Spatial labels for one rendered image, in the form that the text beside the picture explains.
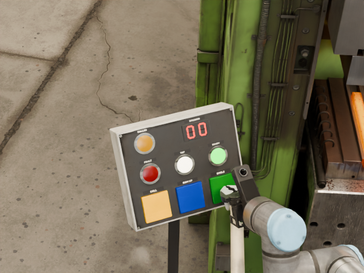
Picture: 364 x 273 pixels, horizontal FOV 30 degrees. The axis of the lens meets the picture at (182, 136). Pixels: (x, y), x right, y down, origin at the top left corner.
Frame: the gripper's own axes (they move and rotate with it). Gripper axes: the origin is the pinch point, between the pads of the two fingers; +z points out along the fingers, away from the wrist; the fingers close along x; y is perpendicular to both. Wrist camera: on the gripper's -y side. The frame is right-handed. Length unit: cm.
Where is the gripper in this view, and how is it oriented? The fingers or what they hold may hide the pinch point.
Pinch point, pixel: (225, 187)
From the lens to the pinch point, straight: 189.8
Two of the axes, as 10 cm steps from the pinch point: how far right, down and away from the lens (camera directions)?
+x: 9.3, -2.3, 3.0
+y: 1.7, 9.6, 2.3
